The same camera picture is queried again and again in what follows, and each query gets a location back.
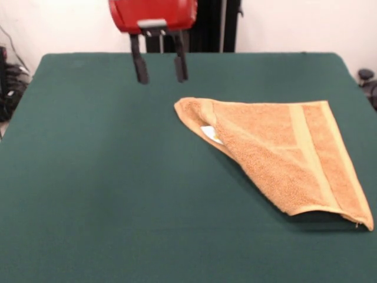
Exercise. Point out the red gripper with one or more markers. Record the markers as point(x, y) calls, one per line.
point(147, 11)

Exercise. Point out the tan terry towel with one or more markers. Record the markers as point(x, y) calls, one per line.
point(279, 153)

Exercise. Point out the dark green table cloth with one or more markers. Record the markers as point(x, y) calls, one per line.
point(88, 177)

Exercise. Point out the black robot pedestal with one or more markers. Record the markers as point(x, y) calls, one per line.
point(212, 26)

